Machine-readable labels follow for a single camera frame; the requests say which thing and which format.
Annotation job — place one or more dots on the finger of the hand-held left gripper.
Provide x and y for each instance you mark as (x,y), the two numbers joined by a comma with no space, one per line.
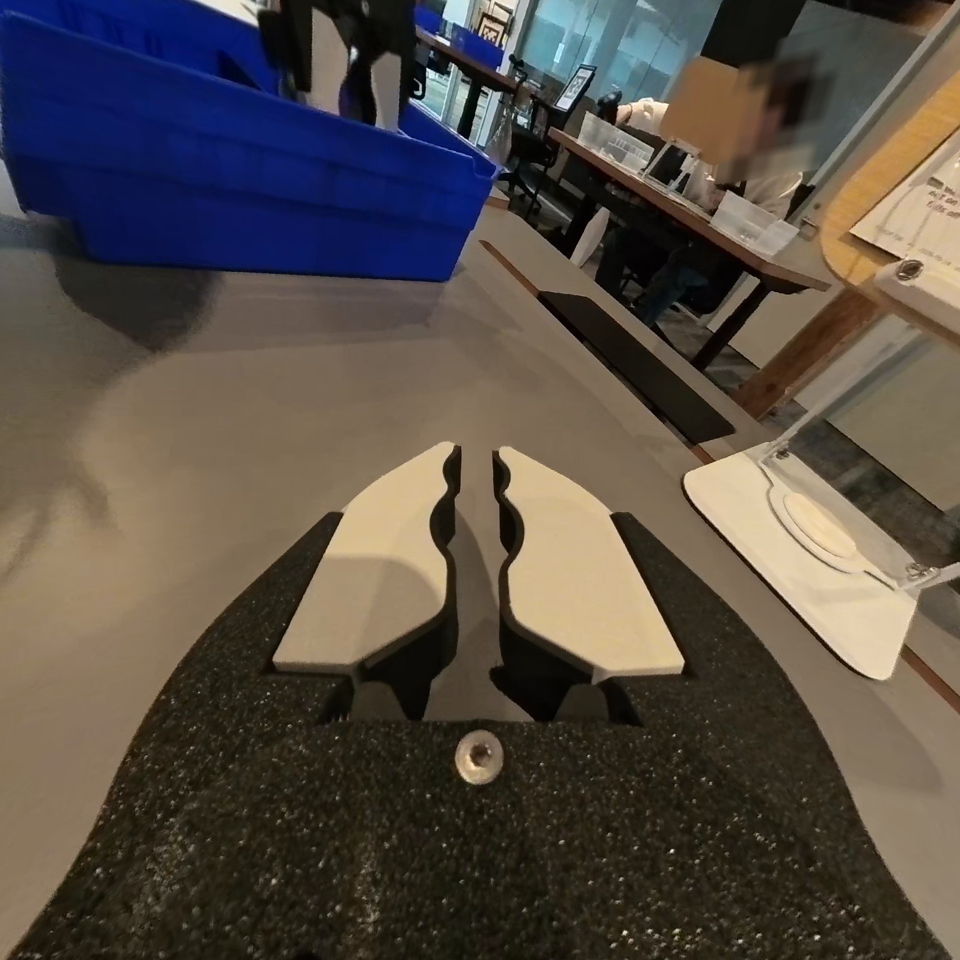
(391,90)
(328,60)

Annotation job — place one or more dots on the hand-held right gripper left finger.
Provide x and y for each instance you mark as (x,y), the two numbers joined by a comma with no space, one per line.
(367,585)

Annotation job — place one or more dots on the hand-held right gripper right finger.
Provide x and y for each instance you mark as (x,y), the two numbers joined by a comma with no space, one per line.
(592,592)

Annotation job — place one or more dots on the large blue plastic bin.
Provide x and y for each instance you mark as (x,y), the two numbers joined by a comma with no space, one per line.
(225,195)

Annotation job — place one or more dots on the long wooden workbench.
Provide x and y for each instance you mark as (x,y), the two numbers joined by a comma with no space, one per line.
(472,71)

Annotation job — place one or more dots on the black office chair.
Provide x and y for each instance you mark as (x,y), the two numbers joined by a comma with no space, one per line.
(529,150)

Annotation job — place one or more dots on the white-based sign stand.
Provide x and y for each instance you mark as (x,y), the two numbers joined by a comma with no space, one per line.
(750,525)

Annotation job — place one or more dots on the clear plastic container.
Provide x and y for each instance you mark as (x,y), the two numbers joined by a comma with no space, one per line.
(615,139)
(754,223)

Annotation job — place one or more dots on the printed instruction sheet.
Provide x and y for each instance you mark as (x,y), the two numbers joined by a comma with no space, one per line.
(915,217)

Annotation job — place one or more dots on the framed wall picture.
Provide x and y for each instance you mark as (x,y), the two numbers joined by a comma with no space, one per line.
(496,26)

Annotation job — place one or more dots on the brown wooden post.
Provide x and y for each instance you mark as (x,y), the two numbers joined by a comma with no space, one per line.
(802,352)

